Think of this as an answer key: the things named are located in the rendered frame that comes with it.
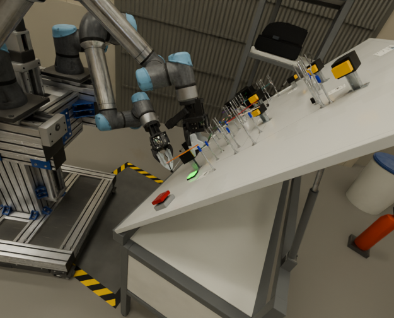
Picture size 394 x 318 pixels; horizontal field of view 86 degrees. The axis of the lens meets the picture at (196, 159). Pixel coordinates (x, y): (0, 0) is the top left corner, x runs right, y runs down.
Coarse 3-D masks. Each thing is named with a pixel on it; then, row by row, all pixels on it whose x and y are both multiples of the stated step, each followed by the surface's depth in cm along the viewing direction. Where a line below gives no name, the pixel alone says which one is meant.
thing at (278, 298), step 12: (300, 180) 115; (288, 204) 100; (288, 216) 91; (288, 228) 86; (288, 240) 81; (288, 264) 70; (276, 276) 70; (288, 276) 70; (276, 288) 66; (288, 288) 66; (276, 300) 62; (264, 312) 66; (276, 312) 61
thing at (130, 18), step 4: (124, 16) 90; (128, 16) 91; (132, 16) 93; (128, 20) 90; (132, 20) 92; (132, 24) 92; (136, 28) 93; (108, 32) 87; (108, 36) 88; (108, 40) 91; (112, 40) 92; (116, 40) 92; (108, 44) 108; (116, 44) 100; (104, 48) 122
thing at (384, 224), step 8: (384, 216) 193; (392, 216) 188; (376, 224) 197; (384, 224) 191; (392, 224) 187; (368, 232) 203; (376, 232) 197; (384, 232) 193; (352, 240) 217; (360, 240) 210; (368, 240) 203; (376, 240) 200; (352, 248) 213; (360, 248) 211; (368, 248) 207; (368, 256) 207
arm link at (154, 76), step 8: (152, 64) 73; (160, 64) 71; (136, 72) 71; (144, 72) 70; (152, 72) 70; (160, 72) 70; (144, 80) 70; (152, 80) 70; (160, 80) 71; (168, 80) 71; (144, 88) 72; (152, 88) 73
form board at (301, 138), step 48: (384, 48) 74; (288, 96) 107; (336, 96) 60; (384, 96) 42; (240, 144) 80; (288, 144) 50; (336, 144) 37; (384, 144) 31; (192, 192) 64; (240, 192) 47
